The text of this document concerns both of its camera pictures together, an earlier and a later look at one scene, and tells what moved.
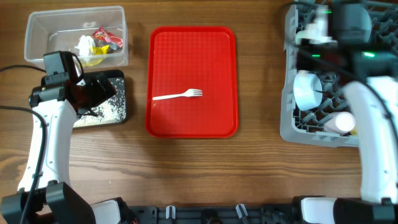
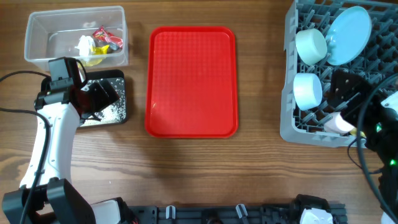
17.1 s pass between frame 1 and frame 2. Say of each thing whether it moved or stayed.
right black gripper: moved
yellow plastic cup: stayed
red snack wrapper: stayed
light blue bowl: stayed
